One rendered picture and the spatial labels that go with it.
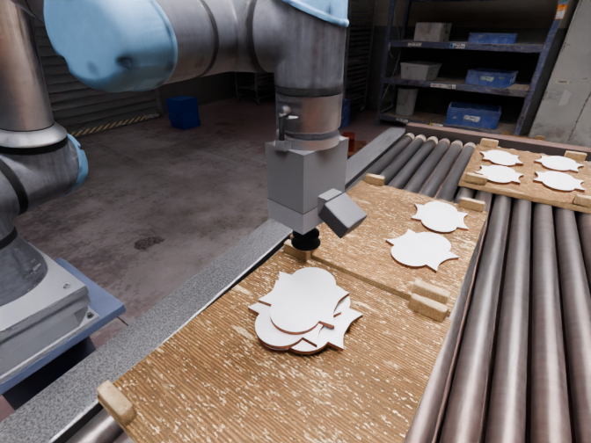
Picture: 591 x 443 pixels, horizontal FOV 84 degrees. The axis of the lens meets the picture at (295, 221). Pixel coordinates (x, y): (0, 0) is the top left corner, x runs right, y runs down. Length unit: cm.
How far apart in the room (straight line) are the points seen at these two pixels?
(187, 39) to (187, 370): 42
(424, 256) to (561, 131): 440
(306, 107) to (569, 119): 474
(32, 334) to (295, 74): 58
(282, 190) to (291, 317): 20
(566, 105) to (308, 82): 471
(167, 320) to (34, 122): 39
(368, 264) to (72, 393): 53
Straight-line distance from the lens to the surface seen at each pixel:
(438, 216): 88
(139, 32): 27
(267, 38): 36
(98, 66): 29
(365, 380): 51
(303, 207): 39
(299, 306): 53
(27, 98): 69
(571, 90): 497
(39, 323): 71
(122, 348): 62
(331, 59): 36
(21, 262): 74
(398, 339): 56
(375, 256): 71
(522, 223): 100
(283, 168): 39
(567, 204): 115
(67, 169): 75
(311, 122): 36
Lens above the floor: 136
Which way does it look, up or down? 32 degrees down
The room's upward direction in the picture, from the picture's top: straight up
